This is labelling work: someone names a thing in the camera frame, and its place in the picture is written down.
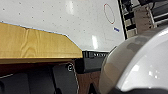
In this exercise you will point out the white round robot housing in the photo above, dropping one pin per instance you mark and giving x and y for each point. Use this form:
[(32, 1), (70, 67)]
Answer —
[(140, 63)]

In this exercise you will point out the yellow air hockey table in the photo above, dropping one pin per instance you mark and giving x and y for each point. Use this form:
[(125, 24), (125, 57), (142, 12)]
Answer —
[(50, 20)]

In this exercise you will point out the cardboard box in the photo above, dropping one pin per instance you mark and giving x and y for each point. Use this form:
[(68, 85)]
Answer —
[(143, 18)]

